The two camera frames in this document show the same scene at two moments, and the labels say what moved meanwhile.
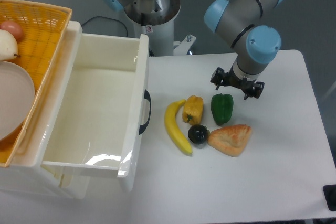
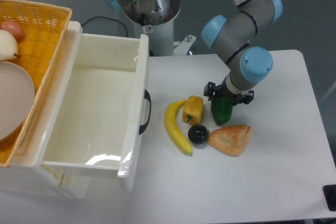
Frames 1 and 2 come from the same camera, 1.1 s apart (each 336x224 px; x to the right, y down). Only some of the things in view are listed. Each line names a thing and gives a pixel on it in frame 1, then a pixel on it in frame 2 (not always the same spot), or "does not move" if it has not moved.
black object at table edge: [329, 193] does not move
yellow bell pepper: [192, 109] does not move
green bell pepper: [221, 105] does not move
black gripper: [219, 77] -> [212, 89]
